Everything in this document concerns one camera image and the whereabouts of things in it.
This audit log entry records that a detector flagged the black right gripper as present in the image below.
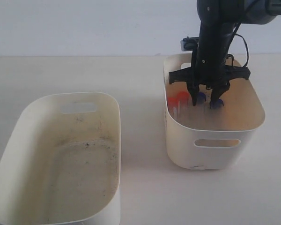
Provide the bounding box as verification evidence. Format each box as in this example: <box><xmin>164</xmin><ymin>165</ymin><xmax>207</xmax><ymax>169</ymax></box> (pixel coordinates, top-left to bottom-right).
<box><xmin>168</xmin><ymin>50</ymin><xmax>251</xmax><ymax>106</ymax></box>

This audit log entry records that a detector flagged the blue-capped tube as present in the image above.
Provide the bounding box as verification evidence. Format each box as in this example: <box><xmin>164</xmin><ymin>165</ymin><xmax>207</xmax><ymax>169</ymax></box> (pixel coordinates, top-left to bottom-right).
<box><xmin>209</xmin><ymin>99</ymin><xmax>224</xmax><ymax>110</ymax></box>
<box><xmin>197</xmin><ymin>92</ymin><xmax>207</xmax><ymax>105</ymax></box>

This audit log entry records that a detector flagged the orange-capped tube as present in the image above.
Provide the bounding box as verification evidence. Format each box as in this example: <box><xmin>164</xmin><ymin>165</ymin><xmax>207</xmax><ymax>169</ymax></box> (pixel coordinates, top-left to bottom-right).
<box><xmin>167</xmin><ymin>97</ymin><xmax>180</xmax><ymax>119</ymax></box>
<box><xmin>176</xmin><ymin>91</ymin><xmax>191</xmax><ymax>113</ymax></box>

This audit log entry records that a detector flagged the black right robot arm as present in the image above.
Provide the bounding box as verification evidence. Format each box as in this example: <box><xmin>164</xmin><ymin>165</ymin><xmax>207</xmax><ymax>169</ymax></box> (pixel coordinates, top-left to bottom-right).
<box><xmin>169</xmin><ymin>0</ymin><xmax>281</xmax><ymax>107</ymax></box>

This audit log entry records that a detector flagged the white plastic bin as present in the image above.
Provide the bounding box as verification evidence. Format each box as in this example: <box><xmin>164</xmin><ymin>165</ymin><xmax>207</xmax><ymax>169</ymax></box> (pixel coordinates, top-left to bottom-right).
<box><xmin>163</xmin><ymin>53</ymin><xmax>265</xmax><ymax>170</ymax></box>
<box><xmin>0</xmin><ymin>92</ymin><xmax>121</xmax><ymax>225</ymax></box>

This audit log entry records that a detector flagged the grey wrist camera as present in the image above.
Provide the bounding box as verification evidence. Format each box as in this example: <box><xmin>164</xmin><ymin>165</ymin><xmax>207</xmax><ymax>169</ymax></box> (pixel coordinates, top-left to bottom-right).
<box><xmin>180</xmin><ymin>36</ymin><xmax>199</xmax><ymax>52</ymax></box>

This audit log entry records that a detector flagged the black camera cable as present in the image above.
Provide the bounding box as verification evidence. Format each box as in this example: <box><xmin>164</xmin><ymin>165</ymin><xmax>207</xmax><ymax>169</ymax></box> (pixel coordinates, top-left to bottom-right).
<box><xmin>224</xmin><ymin>22</ymin><xmax>250</xmax><ymax>68</ymax></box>

